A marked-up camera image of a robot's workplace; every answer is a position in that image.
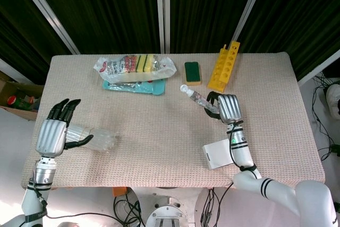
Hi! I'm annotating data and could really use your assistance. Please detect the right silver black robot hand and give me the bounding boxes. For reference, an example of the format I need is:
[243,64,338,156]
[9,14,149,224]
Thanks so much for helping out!
[203,91,244,125]

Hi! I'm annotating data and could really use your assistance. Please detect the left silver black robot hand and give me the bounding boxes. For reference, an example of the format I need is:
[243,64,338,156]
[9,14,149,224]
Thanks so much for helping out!
[35,98,95,157]

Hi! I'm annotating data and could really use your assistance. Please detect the floral print toothpaste tube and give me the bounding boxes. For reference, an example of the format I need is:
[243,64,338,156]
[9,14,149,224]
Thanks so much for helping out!
[183,86,220,115]

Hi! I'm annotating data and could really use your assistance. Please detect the yellow plastic peg rack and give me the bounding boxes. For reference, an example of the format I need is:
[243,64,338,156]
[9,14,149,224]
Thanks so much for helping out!
[207,40,241,93]

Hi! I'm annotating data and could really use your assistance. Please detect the white cardboard box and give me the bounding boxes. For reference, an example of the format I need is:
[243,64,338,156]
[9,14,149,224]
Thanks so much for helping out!
[202,138,235,170]

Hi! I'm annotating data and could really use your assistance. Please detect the red and green can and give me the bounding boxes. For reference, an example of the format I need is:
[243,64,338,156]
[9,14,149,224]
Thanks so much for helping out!
[7,95,25,110]

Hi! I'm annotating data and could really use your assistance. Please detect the green and yellow sponge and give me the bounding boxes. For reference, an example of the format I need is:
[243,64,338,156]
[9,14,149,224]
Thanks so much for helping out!
[183,61,203,87]

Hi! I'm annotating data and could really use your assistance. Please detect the brown cardboard storage box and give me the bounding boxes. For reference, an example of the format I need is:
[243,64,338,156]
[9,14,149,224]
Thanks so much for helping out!
[0,71,45,121]

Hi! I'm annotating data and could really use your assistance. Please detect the pink waffle weave tablecloth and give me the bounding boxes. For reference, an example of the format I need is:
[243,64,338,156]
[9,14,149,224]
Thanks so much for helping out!
[20,52,326,190]

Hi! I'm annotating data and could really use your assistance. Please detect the orange block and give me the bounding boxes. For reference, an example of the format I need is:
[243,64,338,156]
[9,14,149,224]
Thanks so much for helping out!
[112,186,128,199]

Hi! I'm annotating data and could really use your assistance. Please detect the teal flat retail package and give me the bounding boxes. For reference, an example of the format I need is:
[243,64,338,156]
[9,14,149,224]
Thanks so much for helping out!
[102,79,167,96]

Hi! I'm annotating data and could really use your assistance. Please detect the white shoe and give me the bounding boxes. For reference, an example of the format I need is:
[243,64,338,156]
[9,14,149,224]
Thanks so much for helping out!
[326,83,340,118]

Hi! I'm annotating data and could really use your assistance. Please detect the clear bag of sponges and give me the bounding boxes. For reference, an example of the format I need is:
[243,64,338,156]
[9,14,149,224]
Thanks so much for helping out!
[93,54,178,85]

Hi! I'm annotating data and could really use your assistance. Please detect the white robot torso base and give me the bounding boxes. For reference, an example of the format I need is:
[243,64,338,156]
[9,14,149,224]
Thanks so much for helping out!
[144,186,197,227]

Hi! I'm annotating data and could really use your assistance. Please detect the dark green curtain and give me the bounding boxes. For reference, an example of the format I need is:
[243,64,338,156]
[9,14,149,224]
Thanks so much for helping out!
[0,0,340,84]

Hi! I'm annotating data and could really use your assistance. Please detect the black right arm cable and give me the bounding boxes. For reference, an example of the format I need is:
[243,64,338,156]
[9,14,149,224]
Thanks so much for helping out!
[226,121,263,183]

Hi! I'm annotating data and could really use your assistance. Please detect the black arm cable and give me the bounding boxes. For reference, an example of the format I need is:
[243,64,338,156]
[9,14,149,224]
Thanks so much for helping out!
[26,159,54,218]
[226,121,263,183]

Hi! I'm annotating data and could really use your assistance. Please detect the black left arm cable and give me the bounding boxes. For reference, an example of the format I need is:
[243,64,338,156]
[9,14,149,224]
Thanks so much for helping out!
[26,159,54,218]

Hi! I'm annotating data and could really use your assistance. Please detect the black floor cables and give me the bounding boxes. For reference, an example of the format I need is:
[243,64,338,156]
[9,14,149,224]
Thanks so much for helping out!
[311,74,340,162]

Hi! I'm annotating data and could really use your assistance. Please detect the black cable with connectors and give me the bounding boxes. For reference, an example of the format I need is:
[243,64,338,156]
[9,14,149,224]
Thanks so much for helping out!
[199,181,235,226]

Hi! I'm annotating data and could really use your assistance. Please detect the black cable loop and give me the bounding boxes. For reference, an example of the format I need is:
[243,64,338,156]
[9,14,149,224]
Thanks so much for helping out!
[113,194,142,227]

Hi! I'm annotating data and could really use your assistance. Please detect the white double frame pole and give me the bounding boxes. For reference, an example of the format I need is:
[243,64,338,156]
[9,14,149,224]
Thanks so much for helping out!
[155,0,171,54]

